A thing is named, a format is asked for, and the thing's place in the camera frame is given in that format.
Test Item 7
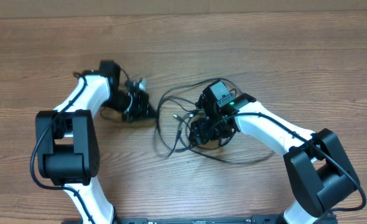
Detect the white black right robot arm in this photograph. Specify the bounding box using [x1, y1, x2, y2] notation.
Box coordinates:
[189, 93, 365, 223]

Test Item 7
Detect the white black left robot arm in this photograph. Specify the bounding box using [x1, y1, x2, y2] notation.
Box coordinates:
[30, 64, 156, 223]

